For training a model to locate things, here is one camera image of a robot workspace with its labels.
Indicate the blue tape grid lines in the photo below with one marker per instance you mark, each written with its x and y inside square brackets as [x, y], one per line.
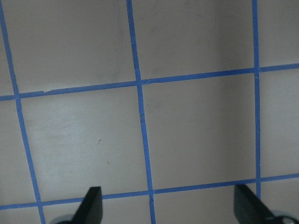
[165, 104]

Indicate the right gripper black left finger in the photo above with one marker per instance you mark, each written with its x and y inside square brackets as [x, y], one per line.
[90, 210]

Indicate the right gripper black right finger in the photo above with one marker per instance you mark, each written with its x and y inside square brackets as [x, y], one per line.
[248, 208]

